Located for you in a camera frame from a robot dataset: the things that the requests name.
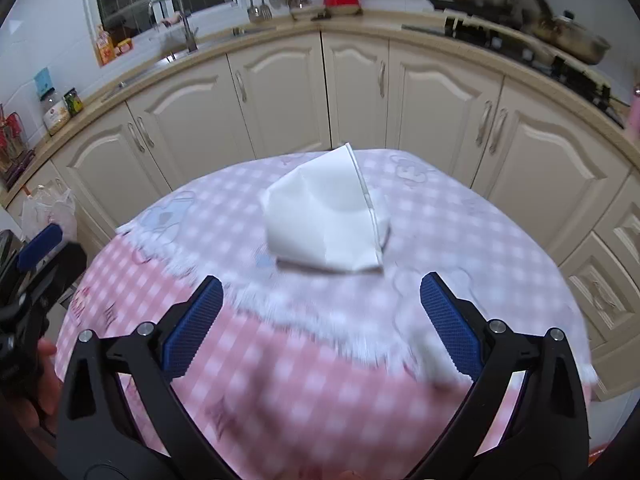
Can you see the black induction cooker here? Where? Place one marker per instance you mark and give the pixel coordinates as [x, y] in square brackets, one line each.
[470, 7]

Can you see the red utensil holder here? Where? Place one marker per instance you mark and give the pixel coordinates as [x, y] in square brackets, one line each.
[12, 145]

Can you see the steel faucet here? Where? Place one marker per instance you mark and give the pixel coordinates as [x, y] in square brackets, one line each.
[190, 35]

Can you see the pink cup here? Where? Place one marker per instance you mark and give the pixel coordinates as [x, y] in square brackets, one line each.
[635, 115]

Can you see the orange bottle on windowsill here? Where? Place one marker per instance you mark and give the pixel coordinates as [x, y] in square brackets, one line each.
[105, 46]

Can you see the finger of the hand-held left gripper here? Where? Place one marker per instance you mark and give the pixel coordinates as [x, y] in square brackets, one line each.
[40, 245]

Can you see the black gas stove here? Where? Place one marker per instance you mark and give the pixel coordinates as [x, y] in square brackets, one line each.
[500, 40]

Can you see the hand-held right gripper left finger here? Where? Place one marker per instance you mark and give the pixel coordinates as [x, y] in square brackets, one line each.
[195, 330]

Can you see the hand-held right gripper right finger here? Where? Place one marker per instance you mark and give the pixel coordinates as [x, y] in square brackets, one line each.
[450, 330]

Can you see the black pan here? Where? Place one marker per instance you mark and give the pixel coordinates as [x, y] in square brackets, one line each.
[535, 0]

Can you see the white paper napkin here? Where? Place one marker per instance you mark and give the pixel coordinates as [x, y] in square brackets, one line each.
[325, 220]

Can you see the person's left hand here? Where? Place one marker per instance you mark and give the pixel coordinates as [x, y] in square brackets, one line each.
[50, 375]

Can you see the steel wok with lid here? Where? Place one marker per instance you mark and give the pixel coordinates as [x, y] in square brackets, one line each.
[575, 40]

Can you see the white plastic bag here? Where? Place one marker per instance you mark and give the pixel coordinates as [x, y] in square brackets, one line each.
[50, 210]

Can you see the small dark green bottle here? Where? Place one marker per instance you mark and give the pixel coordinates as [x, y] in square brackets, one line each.
[73, 102]

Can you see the clear grain jar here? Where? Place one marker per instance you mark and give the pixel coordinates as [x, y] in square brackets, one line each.
[56, 115]

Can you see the pink checkered tablecloth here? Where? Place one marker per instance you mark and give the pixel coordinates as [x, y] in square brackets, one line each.
[300, 410]

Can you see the white lace cloth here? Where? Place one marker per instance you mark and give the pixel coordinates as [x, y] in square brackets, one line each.
[450, 240]

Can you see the cream base cabinets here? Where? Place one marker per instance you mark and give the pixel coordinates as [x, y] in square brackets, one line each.
[350, 95]

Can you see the pink rag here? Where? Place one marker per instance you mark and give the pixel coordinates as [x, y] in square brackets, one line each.
[171, 19]

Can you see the small red yellow box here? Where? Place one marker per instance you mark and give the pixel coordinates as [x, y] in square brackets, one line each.
[124, 46]

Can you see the steel sink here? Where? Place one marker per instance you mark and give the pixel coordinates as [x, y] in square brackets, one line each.
[172, 58]

